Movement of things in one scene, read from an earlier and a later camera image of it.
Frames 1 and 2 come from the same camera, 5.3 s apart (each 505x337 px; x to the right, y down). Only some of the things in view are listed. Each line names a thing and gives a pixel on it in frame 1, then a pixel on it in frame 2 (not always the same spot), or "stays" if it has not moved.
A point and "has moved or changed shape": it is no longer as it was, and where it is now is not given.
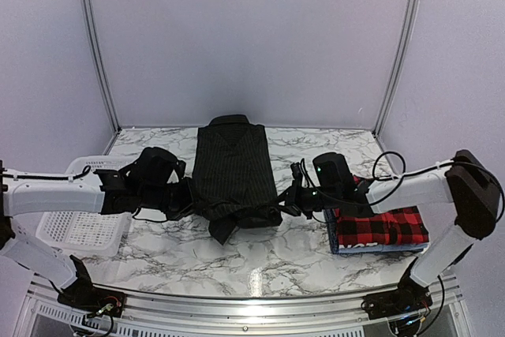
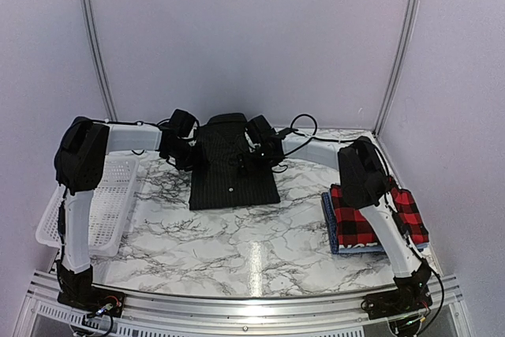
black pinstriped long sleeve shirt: x=233 y=180 has moved or changed shape
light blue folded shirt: x=386 y=249 stays
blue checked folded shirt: x=333 y=230 stays
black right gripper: x=293 y=204 to x=270 y=165
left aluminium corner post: x=99 y=49 stays
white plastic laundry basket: x=92 y=234 stays
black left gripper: x=188 y=203 to x=185 y=166
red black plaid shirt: x=404 y=226 stays
